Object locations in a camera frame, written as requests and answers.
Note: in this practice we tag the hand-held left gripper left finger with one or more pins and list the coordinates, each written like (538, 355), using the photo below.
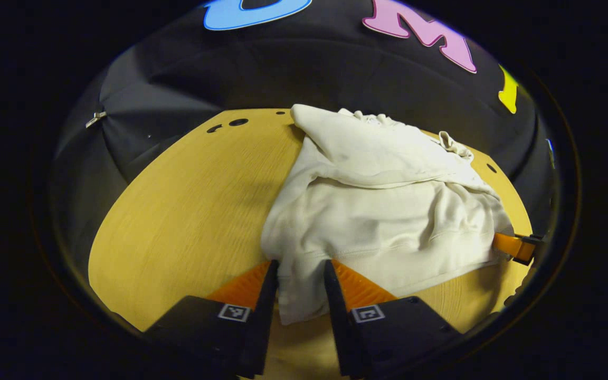
(262, 327)

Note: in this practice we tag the silver metal clip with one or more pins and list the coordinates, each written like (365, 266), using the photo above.
(95, 119)

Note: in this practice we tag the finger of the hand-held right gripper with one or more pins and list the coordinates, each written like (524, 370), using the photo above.
(512, 245)

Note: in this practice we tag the cream white sweatshirt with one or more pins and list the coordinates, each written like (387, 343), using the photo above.
(378, 221)

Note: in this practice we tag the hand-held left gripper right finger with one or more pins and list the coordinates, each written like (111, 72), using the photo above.
(338, 327)

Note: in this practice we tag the black backdrop cloth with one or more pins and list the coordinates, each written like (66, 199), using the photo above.
(283, 68)

